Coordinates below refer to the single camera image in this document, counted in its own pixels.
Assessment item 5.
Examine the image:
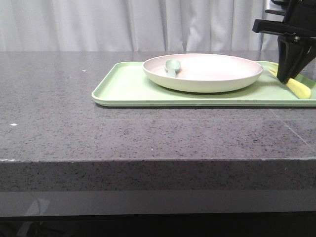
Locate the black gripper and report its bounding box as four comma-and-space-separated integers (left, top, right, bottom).
252, 0, 316, 84

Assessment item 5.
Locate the beige round plate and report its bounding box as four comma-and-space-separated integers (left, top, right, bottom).
143, 53, 263, 93

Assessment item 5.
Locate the sage green plastic spoon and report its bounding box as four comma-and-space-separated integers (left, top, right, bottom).
165, 59, 181, 77

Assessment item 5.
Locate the light green rectangular tray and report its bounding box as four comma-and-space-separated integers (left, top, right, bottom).
91, 61, 316, 107

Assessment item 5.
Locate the grey pleated curtain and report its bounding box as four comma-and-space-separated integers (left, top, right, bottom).
0, 0, 281, 52

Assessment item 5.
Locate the yellow plastic fork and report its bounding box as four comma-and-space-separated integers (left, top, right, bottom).
268, 62, 312, 99

